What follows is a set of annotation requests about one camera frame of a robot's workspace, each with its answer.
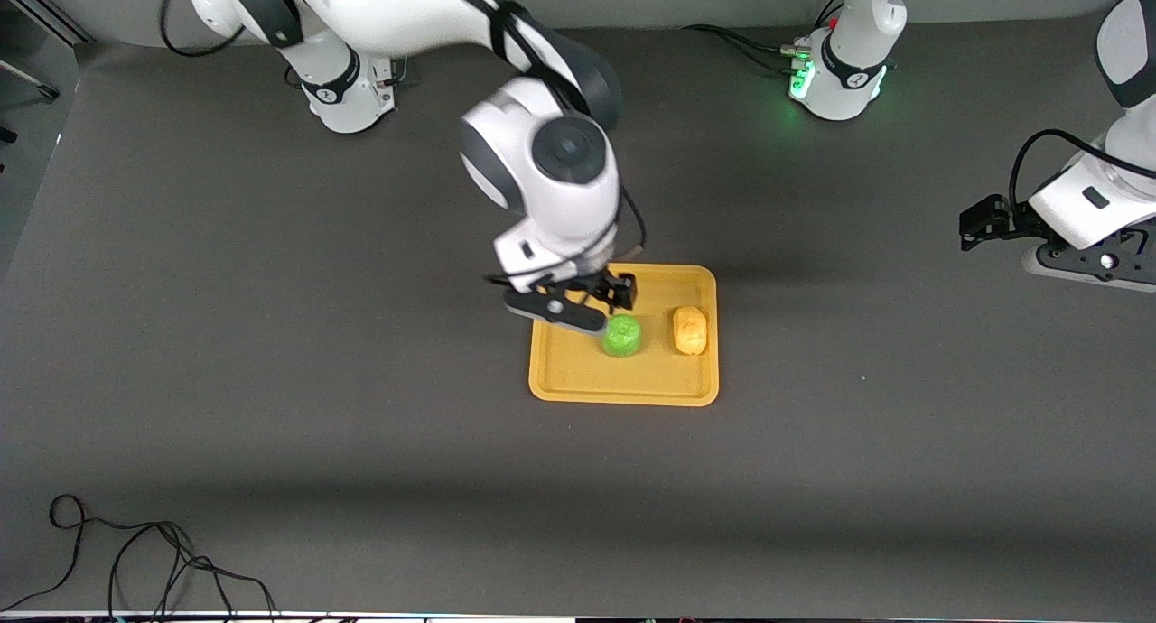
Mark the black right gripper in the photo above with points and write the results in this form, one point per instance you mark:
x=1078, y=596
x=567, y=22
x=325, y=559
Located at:
x=612, y=287

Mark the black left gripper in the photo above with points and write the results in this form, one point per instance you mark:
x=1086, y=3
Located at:
x=1011, y=217

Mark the green apple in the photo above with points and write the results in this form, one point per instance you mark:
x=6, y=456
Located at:
x=622, y=336

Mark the yellow-brown potato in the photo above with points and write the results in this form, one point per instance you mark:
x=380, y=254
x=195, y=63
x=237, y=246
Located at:
x=690, y=330

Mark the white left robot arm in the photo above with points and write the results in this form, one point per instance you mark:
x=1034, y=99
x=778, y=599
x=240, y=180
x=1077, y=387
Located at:
x=853, y=27

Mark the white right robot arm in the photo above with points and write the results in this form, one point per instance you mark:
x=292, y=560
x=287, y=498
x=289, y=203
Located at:
x=542, y=153

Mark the orange plastic tray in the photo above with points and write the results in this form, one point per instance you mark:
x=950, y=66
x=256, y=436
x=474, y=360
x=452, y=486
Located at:
x=632, y=375

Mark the dark metal frame rail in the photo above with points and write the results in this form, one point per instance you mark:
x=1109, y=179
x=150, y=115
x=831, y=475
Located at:
x=50, y=13

